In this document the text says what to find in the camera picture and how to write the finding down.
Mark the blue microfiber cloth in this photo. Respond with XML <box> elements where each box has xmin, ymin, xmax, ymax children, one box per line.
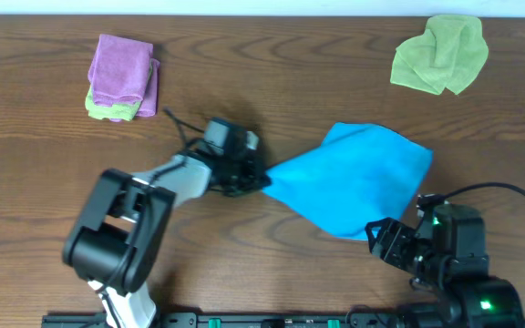
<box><xmin>263</xmin><ymin>123</ymin><xmax>433</xmax><ymax>241</ymax></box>

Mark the crumpled green microfiber cloth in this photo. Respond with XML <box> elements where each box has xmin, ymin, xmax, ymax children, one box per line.
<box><xmin>390</xmin><ymin>15</ymin><xmax>489</xmax><ymax>95</ymax></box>

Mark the folded purple cloth top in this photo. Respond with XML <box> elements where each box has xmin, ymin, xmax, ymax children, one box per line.
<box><xmin>88</xmin><ymin>34</ymin><xmax>153</xmax><ymax>107</ymax></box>

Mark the folded purple cloth bottom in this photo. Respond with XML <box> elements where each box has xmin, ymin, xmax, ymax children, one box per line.
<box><xmin>110</xmin><ymin>58</ymin><xmax>160</xmax><ymax>122</ymax></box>

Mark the folded purple cloth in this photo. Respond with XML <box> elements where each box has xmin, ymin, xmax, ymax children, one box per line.
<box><xmin>110</xmin><ymin>58</ymin><xmax>160</xmax><ymax>122</ymax></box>
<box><xmin>88</xmin><ymin>34</ymin><xmax>153</xmax><ymax>107</ymax></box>

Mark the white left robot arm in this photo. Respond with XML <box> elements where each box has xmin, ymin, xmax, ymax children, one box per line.
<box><xmin>62</xmin><ymin>147</ymin><xmax>270</xmax><ymax>327</ymax></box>

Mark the folded green cloth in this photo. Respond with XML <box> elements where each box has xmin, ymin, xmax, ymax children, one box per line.
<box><xmin>85</xmin><ymin>87</ymin><xmax>143</xmax><ymax>120</ymax></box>

